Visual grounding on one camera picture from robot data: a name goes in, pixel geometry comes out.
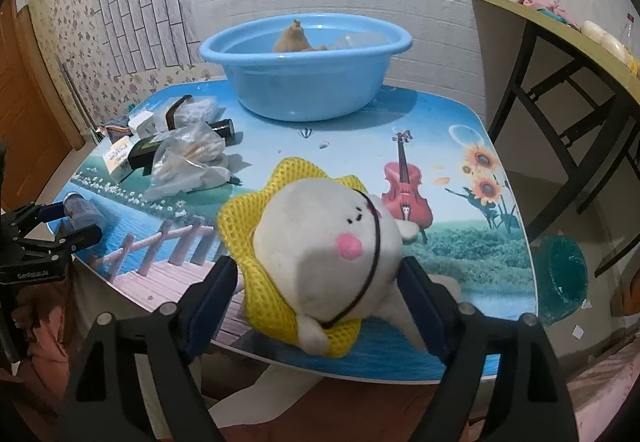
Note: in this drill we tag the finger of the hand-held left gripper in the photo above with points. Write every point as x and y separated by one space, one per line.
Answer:
50 212
75 240

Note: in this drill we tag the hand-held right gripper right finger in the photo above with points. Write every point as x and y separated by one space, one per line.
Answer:
425 307

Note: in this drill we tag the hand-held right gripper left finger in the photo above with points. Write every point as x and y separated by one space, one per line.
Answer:
211 307

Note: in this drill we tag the small clear jar red label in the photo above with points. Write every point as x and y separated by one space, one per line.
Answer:
82 209

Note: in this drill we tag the white plush toy yellow collar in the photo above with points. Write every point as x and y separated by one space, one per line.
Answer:
320 232

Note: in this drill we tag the blue plastic basin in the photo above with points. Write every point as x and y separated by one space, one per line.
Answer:
300 87

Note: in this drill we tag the person's leg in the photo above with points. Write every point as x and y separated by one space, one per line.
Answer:
50 337

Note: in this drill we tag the orange wooden door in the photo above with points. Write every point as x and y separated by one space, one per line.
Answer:
30 122

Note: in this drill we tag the white table leg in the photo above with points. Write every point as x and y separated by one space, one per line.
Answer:
265 389

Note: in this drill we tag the dark blue pouch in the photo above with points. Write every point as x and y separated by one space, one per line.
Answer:
116 128

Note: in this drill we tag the teal trash bin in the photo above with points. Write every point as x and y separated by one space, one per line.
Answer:
562 282

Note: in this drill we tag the crumpled clear plastic bag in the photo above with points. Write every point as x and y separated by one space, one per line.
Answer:
187 157

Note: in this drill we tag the dark glass bottle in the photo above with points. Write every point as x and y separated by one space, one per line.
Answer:
224 129

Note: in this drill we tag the brown plush toy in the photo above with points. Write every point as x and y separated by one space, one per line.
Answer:
295 39

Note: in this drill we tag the side table black legs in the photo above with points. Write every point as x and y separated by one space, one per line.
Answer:
500 34

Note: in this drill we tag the clear plastic bottle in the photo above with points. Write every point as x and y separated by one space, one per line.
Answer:
631 29

